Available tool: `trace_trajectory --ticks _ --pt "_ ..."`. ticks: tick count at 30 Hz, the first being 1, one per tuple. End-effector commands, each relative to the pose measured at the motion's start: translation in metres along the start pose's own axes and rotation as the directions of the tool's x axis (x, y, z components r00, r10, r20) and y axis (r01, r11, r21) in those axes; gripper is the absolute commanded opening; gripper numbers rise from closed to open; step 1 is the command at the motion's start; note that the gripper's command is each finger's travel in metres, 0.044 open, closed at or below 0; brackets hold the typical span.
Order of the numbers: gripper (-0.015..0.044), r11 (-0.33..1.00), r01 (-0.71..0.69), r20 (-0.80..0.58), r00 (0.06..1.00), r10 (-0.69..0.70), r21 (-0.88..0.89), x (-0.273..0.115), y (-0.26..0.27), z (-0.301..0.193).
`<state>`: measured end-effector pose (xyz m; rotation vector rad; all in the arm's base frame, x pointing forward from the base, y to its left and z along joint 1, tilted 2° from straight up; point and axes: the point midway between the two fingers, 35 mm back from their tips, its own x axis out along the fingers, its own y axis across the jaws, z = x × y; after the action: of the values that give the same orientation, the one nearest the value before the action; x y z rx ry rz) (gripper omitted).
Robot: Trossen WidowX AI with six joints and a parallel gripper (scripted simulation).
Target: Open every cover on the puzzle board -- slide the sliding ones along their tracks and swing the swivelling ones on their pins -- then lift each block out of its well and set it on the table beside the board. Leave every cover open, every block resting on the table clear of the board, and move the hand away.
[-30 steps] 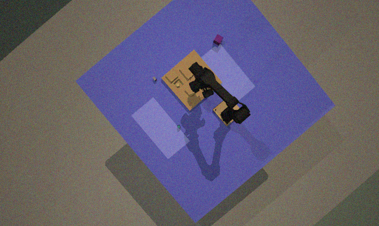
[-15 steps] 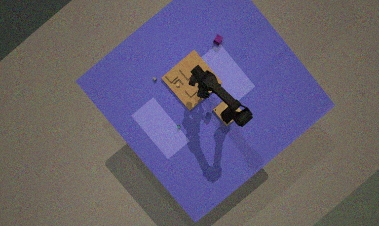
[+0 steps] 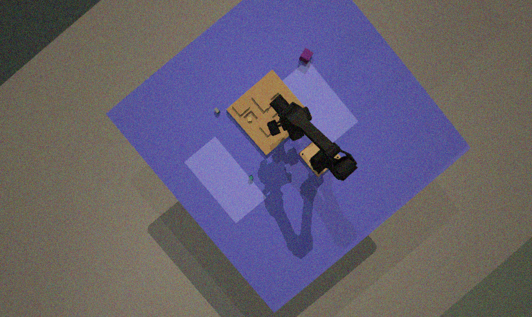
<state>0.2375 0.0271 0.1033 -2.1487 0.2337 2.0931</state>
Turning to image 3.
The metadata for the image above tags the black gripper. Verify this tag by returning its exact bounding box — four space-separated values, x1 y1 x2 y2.
267 107 312 136

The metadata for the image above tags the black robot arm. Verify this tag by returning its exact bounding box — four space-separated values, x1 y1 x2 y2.
270 94 358 181

